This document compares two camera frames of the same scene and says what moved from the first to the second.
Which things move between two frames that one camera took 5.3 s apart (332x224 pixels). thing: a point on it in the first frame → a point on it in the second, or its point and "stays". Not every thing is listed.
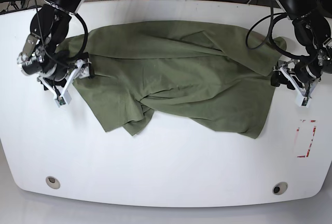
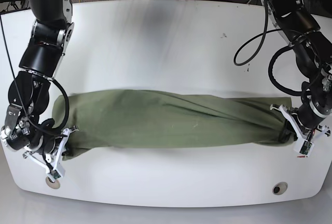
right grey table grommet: x=279 y=188 stays
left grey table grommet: x=53 y=182 stays
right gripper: x=304 y=73 → x=308 y=117
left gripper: x=47 y=84 → x=42 y=142
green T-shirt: x=218 y=74 → x=142 y=118
